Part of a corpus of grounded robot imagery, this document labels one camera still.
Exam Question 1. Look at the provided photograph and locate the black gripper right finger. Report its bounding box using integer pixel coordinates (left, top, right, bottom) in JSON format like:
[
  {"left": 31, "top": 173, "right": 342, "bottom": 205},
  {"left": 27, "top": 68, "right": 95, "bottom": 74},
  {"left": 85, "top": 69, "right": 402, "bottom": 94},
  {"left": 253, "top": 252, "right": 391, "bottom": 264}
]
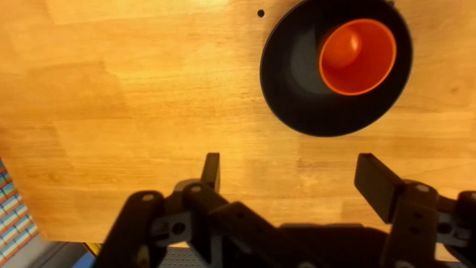
[{"left": 352, "top": 152, "right": 476, "bottom": 268}]

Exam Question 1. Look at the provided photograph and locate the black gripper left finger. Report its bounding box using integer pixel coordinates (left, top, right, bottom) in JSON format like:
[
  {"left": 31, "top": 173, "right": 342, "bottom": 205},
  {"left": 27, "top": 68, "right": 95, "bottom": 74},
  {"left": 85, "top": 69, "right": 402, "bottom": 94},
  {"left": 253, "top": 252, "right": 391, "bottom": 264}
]
[{"left": 95, "top": 152, "right": 280, "bottom": 268}]

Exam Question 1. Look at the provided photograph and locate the orange plastic cup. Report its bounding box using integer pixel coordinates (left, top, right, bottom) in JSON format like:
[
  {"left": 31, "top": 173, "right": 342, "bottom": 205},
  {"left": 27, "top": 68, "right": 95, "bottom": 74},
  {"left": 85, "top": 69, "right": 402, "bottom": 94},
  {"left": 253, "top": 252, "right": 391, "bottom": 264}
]
[{"left": 317, "top": 18, "right": 399, "bottom": 97}]

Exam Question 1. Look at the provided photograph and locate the black bowl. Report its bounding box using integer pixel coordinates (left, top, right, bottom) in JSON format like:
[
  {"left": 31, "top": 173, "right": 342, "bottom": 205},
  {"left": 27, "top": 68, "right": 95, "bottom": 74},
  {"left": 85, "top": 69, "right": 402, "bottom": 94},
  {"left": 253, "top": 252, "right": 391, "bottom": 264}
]
[{"left": 257, "top": 0, "right": 415, "bottom": 139}]

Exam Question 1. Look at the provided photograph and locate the shimmering patterned backdrop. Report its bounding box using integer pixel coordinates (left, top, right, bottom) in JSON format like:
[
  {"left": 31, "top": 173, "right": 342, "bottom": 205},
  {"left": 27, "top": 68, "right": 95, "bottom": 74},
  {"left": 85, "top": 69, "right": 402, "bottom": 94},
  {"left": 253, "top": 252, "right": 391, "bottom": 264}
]
[{"left": 0, "top": 158, "right": 42, "bottom": 266}]

